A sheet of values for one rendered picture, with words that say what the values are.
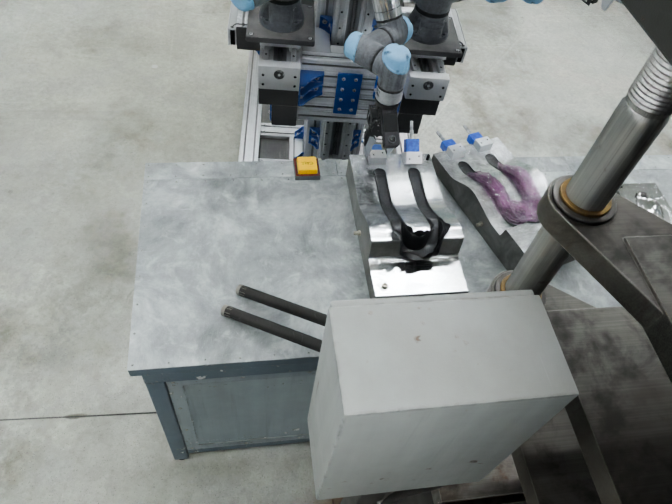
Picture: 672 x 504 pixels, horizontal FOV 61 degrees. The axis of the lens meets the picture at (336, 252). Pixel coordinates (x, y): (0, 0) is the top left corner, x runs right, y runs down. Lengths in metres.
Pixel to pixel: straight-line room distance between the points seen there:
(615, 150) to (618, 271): 0.16
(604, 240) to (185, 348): 1.01
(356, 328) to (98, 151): 2.53
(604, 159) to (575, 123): 2.99
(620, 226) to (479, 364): 0.29
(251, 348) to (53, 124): 2.16
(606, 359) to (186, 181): 1.27
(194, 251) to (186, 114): 1.74
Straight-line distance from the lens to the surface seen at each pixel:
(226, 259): 1.61
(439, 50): 2.03
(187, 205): 1.74
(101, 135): 3.22
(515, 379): 0.76
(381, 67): 1.58
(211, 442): 2.07
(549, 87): 4.00
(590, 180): 0.83
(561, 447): 1.25
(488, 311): 0.79
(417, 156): 1.77
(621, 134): 0.79
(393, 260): 1.57
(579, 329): 1.07
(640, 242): 0.88
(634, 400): 1.05
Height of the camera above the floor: 2.10
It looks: 53 degrees down
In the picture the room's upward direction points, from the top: 10 degrees clockwise
